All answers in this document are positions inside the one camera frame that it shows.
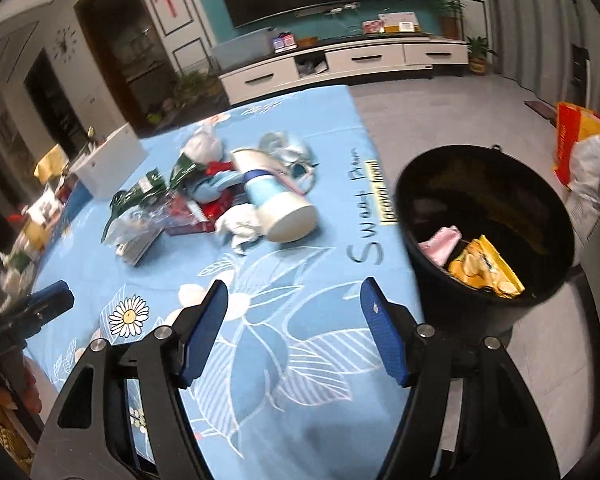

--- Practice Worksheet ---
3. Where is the round wall clock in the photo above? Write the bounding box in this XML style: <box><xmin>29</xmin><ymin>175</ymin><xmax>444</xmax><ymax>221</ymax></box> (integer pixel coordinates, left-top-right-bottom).
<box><xmin>52</xmin><ymin>25</ymin><xmax>78</xmax><ymax>64</ymax></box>

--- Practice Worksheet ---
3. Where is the white tv cabinet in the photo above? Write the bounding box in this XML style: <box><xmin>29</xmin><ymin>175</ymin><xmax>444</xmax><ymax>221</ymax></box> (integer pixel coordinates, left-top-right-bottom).
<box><xmin>220</xmin><ymin>37</ymin><xmax>469</xmax><ymax>105</ymax></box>

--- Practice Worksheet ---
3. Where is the black round trash bin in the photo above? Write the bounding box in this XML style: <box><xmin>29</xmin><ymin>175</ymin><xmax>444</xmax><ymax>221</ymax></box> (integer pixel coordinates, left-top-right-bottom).
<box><xmin>394</xmin><ymin>144</ymin><xmax>574</xmax><ymax>342</ymax></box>

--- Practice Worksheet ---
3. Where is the grey curtain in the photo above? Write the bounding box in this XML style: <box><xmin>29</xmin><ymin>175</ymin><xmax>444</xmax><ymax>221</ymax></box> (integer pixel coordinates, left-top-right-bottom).
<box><xmin>488</xmin><ymin>0</ymin><xmax>600</xmax><ymax>114</ymax></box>

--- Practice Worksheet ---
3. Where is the crumpled white tissue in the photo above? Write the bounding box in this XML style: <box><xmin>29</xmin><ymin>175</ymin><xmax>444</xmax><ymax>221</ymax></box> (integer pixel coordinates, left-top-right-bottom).
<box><xmin>215</xmin><ymin>203</ymin><xmax>263</xmax><ymax>256</ymax></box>

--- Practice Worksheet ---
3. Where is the potted plant by cabinet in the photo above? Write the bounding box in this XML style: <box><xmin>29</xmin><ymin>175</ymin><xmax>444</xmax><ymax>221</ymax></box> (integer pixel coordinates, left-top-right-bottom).
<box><xmin>467</xmin><ymin>36</ymin><xmax>498</xmax><ymax>76</ymax></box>

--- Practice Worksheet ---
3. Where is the white barcode carton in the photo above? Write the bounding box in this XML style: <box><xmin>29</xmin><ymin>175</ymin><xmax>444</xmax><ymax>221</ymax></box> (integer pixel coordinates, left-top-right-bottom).
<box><xmin>114</xmin><ymin>226</ymin><xmax>162</xmax><ymax>266</ymax></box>

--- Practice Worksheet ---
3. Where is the white cardboard box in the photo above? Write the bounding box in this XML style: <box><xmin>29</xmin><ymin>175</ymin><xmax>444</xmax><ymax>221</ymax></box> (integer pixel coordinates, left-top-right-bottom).
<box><xmin>70</xmin><ymin>122</ymin><xmax>147</xmax><ymax>200</ymax></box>

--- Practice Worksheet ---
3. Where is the red yellow shopping bag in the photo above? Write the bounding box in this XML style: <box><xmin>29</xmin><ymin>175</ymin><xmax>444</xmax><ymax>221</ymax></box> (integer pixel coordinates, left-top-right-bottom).
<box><xmin>554</xmin><ymin>102</ymin><xmax>600</xmax><ymax>186</ymax></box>

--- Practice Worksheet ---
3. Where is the light blue cloth rag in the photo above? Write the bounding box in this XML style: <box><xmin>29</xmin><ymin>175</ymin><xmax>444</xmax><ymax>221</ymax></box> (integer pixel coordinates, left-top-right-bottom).
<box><xmin>186</xmin><ymin>170</ymin><xmax>242</xmax><ymax>205</ymax></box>

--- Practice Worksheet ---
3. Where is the white plastic bag ball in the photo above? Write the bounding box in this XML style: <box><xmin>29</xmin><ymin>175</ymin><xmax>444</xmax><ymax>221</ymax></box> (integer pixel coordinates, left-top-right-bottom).
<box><xmin>182</xmin><ymin>124</ymin><xmax>224</xmax><ymax>164</ymax></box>

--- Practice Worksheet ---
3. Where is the pink printed snack bag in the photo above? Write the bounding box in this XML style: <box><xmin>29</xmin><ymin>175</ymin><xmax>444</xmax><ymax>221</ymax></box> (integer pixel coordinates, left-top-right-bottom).
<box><xmin>418</xmin><ymin>226</ymin><xmax>462</xmax><ymax>266</ymax></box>

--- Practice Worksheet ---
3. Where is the red snack package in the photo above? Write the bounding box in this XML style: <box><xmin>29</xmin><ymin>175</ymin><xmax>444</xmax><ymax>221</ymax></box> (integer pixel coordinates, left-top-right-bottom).
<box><xmin>162</xmin><ymin>190</ymin><xmax>234</xmax><ymax>236</ymax></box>

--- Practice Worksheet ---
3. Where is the white blue cylindrical bottle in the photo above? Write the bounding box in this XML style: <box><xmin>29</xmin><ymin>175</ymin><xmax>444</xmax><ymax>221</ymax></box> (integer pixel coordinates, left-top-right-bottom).
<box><xmin>230</xmin><ymin>148</ymin><xmax>318</xmax><ymax>244</ymax></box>

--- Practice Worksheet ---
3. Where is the blue floral tablecloth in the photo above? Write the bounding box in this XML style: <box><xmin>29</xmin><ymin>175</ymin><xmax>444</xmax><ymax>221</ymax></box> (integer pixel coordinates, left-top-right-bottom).
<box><xmin>27</xmin><ymin>86</ymin><xmax>422</xmax><ymax>479</ymax></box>

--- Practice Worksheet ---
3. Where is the light blue face mask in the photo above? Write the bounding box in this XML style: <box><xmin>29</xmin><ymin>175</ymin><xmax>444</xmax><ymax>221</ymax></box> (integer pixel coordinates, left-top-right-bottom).
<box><xmin>258</xmin><ymin>131</ymin><xmax>318</xmax><ymax>194</ymax></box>

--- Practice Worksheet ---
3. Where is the green crumpled snack wrapper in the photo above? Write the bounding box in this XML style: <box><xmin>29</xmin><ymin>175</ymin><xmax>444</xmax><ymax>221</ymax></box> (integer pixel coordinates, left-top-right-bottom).
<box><xmin>100</xmin><ymin>168</ymin><xmax>168</xmax><ymax>243</ymax></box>

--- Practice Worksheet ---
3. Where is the yellow chip bag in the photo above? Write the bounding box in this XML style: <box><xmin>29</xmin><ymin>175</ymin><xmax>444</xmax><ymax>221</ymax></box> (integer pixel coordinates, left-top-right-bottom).
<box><xmin>448</xmin><ymin>235</ymin><xmax>524</xmax><ymax>298</ymax></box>

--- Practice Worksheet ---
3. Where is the person's left hand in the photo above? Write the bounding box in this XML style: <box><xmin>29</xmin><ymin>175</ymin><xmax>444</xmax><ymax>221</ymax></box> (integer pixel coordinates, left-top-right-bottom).
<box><xmin>0</xmin><ymin>362</ymin><xmax>42</xmax><ymax>414</ymax></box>

